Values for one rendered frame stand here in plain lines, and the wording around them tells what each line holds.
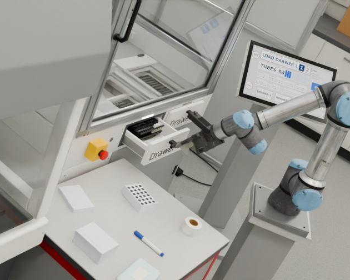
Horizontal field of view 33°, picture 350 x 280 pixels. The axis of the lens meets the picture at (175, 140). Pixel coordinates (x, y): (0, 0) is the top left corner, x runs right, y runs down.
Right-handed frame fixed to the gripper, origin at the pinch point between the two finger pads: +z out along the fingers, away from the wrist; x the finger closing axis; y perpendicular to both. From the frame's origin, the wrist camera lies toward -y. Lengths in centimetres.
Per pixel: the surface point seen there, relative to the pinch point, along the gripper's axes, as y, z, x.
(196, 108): -12.9, 11.2, 40.1
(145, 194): 12.9, 6.2, -25.4
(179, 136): -2.8, 3.6, 7.1
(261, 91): -8, -5, 77
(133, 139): -9.3, 11.3, -12.6
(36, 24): -35, -57, -106
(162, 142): -3.3, 2.8, -6.6
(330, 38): -32, 25, 288
